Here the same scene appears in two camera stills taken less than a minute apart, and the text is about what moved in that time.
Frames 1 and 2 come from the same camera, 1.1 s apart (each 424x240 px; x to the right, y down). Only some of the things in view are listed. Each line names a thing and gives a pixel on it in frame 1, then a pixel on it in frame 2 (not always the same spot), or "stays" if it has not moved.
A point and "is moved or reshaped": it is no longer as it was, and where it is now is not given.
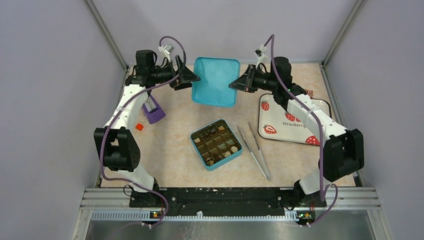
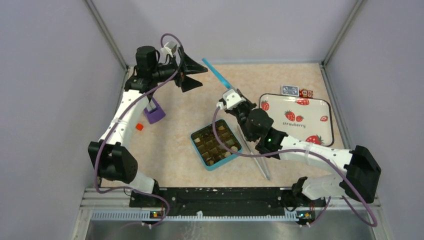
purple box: (155, 115) stays
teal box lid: (216, 75) is moved or reshaped
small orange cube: (139, 126) stays
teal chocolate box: (215, 144) stays
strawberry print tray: (275, 122) stays
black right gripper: (246, 82) -> (252, 105)
